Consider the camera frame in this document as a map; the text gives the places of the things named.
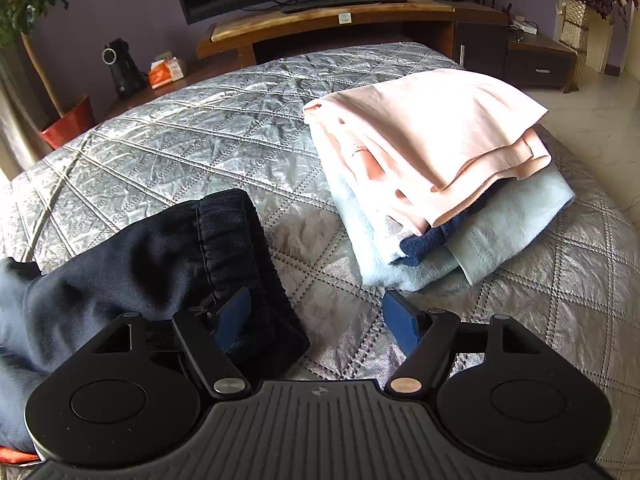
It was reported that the navy zip jacket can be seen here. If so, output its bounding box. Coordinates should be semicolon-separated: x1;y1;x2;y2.
1;188;310;454

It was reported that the navy folded garment in stack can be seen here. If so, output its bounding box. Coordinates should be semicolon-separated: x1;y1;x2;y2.
399;211;470;266

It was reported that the light blue folded garment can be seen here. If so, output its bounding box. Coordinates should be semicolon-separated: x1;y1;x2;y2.
326;165;575;292

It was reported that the pink folded garment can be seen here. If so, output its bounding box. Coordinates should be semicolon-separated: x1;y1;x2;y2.
303;68;551;235

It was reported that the red plant pot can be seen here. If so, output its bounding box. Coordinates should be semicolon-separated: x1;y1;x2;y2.
39;94;96;150

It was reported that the black cylindrical speaker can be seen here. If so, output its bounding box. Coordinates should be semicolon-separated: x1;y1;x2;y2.
101;38;148;100

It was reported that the orange tissue box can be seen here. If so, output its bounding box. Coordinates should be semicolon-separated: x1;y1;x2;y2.
148;58;186;89

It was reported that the beige curtain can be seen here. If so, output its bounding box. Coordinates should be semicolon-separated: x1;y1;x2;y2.
1;44;52;181

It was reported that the dark wooden side cabinet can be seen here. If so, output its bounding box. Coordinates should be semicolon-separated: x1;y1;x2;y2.
503;30;577;93

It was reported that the wooden TV stand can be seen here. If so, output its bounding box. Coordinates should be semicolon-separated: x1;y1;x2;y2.
106;0;509;118

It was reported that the white wall socket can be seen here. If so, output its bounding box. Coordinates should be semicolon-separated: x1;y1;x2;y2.
155;51;175;61

